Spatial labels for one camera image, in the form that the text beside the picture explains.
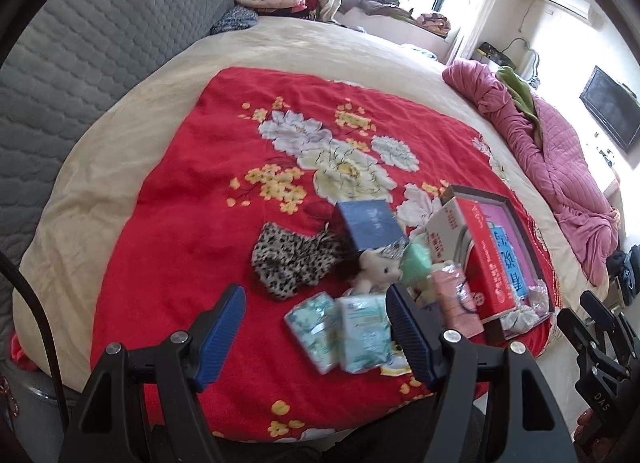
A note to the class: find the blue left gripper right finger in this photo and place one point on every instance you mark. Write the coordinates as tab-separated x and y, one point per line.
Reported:
416	334

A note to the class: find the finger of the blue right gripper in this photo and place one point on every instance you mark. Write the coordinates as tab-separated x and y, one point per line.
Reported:
602	312

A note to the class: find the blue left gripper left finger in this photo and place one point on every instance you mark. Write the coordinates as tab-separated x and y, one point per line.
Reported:
213	333

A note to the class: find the cream floral scrunchie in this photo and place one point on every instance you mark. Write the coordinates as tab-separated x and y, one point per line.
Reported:
519	321

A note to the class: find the teal tissue pack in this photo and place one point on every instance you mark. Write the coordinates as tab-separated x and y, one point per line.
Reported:
313	322
364	340

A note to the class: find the person's right hand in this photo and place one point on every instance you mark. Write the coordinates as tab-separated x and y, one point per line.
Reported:
585	432

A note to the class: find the pink tissue pack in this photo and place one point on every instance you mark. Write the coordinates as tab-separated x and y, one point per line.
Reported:
456	300

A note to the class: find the dark clothes on stool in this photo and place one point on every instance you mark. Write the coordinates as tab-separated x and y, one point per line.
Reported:
623	267

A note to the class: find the clear plastic bag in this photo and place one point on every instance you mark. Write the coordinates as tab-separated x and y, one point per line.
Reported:
538	298

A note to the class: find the mint green round object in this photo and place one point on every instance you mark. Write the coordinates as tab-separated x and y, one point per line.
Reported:
415	264

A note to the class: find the grey shallow box tray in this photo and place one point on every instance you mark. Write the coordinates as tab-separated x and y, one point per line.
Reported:
493	329

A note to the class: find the small plush elephant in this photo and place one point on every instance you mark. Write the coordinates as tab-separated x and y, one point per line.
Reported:
379	269

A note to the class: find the pink quilted comforter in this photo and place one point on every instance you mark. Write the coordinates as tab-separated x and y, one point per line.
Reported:
558	170

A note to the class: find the leopard print scrunchie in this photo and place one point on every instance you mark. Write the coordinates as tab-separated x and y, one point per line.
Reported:
285	261

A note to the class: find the red tissue box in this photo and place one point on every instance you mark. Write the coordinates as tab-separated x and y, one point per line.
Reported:
459	232

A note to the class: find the pink and blue book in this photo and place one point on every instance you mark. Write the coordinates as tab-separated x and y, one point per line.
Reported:
516	251

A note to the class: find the dark blue small box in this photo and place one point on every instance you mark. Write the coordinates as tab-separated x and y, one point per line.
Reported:
366	224

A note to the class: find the beige bed sheet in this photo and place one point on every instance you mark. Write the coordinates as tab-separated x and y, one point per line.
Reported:
100	179

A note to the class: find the red floral blanket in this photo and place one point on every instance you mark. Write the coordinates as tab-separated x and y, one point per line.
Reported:
263	146

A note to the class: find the green cloth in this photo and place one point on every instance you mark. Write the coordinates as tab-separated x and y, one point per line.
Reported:
521	96

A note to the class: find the white air conditioner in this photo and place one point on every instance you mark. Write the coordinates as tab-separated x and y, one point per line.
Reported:
580	8

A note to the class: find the clothes on window sill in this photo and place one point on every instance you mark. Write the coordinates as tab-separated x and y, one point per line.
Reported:
433	22

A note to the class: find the grey quilted headboard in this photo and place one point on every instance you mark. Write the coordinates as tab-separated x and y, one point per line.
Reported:
75	61

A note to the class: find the wall mounted television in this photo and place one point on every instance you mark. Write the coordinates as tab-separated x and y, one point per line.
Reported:
615	108

